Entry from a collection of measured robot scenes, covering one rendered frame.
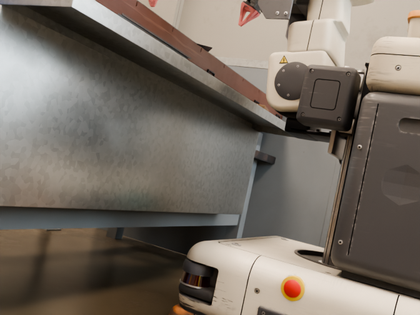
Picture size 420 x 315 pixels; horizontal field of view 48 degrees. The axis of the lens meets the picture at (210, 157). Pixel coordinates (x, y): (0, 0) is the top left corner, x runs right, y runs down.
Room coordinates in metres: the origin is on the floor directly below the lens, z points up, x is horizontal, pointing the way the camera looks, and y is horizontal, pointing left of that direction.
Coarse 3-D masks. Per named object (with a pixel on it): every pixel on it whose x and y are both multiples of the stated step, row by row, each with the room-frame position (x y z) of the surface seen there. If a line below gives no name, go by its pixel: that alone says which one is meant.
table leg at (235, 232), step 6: (258, 138) 2.22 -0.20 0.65; (258, 144) 2.24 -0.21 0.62; (258, 150) 2.25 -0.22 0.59; (252, 168) 2.23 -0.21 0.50; (252, 174) 2.24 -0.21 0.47; (252, 180) 2.26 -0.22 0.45; (246, 198) 2.23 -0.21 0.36; (246, 204) 2.24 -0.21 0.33; (246, 210) 2.26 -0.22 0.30; (240, 216) 2.21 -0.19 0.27; (240, 222) 2.22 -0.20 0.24; (228, 228) 2.23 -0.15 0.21; (234, 228) 2.22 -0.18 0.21; (240, 228) 2.23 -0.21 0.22; (228, 234) 2.23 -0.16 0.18; (234, 234) 2.22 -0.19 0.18; (240, 234) 2.24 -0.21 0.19
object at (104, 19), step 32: (0, 0) 0.81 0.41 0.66; (32, 0) 0.78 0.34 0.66; (64, 0) 0.74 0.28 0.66; (64, 32) 0.99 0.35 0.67; (96, 32) 0.98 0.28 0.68; (128, 32) 0.87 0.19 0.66; (128, 64) 1.20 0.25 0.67; (160, 64) 1.17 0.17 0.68; (192, 64) 1.09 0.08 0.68; (192, 96) 1.51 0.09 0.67; (224, 96) 1.44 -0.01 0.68; (256, 128) 1.98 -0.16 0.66
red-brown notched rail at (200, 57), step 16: (96, 0) 1.06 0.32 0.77; (112, 0) 1.11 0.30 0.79; (128, 0) 1.15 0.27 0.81; (128, 16) 1.17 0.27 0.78; (144, 16) 1.22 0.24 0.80; (160, 32) 1.30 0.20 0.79; (176, 32) 1.36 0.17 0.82; (192, 48) 1.46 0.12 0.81; (208, 64) 1.57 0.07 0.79; (224, 64) 1.67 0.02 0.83; (224, 80) 1.69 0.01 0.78; (240, 80) 1.81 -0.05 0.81; (256, 96) 1.98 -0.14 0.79; (272, 112) 2.18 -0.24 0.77
